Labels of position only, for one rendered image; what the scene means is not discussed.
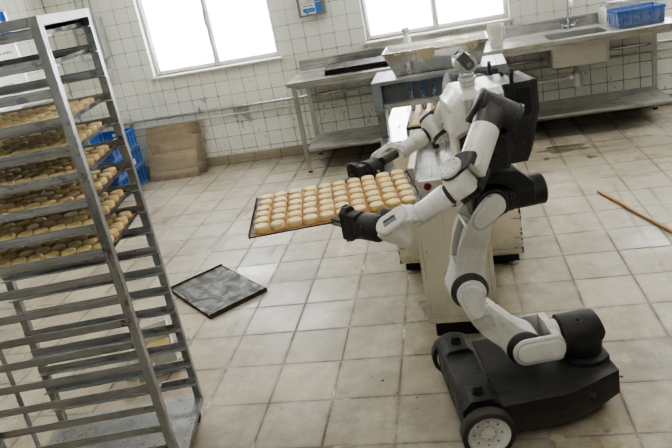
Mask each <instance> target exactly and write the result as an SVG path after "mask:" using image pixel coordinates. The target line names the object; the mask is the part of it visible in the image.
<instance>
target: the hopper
mask: <svg viewBox="0 0 672 448"><path fill-rule="evenodd" d="M466 38H471V39H472V40H471V41H464V42H458V43H452V44H450V42H452V41H453V40H464V39H466ZM487 40H488V36H487V34H486V31H483V32H477V33H471V34H464V35H458V36H452V37H446V38H440V39H434V40H428V41H421V42H415V43H409V44H403V45H397V46H391V47H386V48H385V50H384V52H383V53H382V56H383V57H384V59H385V60H386V62H387V64H388V65H389V67H390V68H391V70H392V72H393V73H394V75H395V76H396V77H399V76H405V75H412V74H418V73H425V72H431V71H438V70H445V69H451V68H454V67H453V65H452V57H451V56H452V55H453V54H454V53H455V52H456V51H457V50H458V49H460V50H462V51H465V52H467V53H469V54H470V55H472V56H474V57H475V58H476V59H477V63H478V64H481V61H482V57H483V54H484V50H485V47H486V43H487ZM444 43H445V44H444ZM428 44H429V45H428ZM442 44H443V45H442ZM436 45H439V46H436ZM425 46H431V47H427V48H423V47H425ZM412 47H413V48H412Z"/></svg>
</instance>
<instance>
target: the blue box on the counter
mask: <svg viewBox="0 0 672 448"><path fill-rule="evenodd" d="M665 7H666V3H660V2H655V1H652V2H646V3H640V4H634V5H629V6H623V7H617V8H611V9H607V13H608V18H609V25H611V26H614V27H617V28H623V27H629V26H635V25H641V24H647V23H653V22H659V21H664V20H665Z"/></svg>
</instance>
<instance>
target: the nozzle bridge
mask: <svg viewBox="0 0 672 448"><path fill-rule="evenodd" d="M487 61H491V70H492V75H494V74H500V72H503V73H507V72H508V65H507V62H506V60H505V58H504V56H503V54H502V53H501V54H495V55H488V56H483V57H482V61H481V64H477V68H476V70H475V71H474V74H479V73H484V74H485V75H486V76H489V75H488V66H487ZM447 72H452V73H460V71H459V70H457V69H456V68H451V69H445V70H438V71H431V72H425V73H418V74H412V75H405V76H399V77H396V76H395V75H394V73H393V72H392V70H391V71H385V72H379V73H376V75H375V77H374V79H373V81H372V82H371V89H372V95H373V102H374V108H375V112H378V117H379V123H380V129H381V135H382V138H389V135H390V126H389V119H388V113H387V109H392V108H399V107H406V106H413V105H420V104H427V103H434V102H439V101H440V96H441V95H442V93H443V91H442V83H443V78H444V75H445V74H446V73H447ZM434 78H435V87H436V93H437V94H436V95H437V96H436V97H433V93H432V84H433V81H434ZM422 80H423V88H424V91H425V98H421V97H422V96H421V86H422ZM411 81H412V86H411V87H412V91H413V95H414V100H410V94H409V91H410V90H409V88H410V84H411Z"/></svg>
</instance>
